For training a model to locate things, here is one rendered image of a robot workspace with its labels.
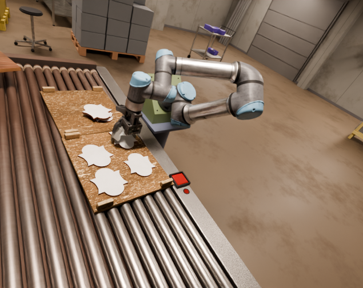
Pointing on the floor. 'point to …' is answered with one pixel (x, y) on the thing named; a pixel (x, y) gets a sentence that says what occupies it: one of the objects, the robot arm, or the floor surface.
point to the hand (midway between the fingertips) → (123, 138)
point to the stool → (32, 27)
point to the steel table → (59, 8)
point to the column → (160, 130)
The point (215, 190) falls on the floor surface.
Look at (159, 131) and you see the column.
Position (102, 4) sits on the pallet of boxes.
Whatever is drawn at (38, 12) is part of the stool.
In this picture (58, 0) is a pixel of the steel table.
